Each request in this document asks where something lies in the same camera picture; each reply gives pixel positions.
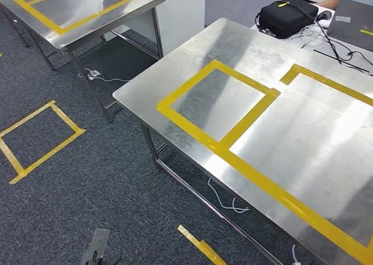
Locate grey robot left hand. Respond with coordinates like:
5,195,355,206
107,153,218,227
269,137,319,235
80,250,123,265

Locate steel workbench with tape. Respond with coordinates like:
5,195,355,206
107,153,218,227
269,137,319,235
113,17,373,265

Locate yellow workbench tape outline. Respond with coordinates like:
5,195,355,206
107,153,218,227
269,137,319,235
156,59,373,264

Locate yellow floor tape strip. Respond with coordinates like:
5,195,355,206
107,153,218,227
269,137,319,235
177,224,228,265

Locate yellow table tape outline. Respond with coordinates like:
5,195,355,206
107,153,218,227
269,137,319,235
3,0,137,36

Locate white cabinet panel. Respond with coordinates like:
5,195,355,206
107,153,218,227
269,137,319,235
103,0,206,58

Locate steel table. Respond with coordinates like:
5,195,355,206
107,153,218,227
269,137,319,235
0,0,166,123

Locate black carry bag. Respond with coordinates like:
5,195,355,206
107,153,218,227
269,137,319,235
255,0,319,40

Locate black computer mouse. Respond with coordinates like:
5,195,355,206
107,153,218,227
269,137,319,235
316,9,333,22

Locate grey laptop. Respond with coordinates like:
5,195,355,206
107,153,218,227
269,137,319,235
327,0,373,52

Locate dark metal table frame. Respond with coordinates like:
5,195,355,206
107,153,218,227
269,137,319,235
0,6,57,71

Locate white cable bundle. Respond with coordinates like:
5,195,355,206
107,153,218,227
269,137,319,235
287,24,325,48

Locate black desk cable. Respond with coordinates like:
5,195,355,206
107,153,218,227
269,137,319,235
291,2,373,77

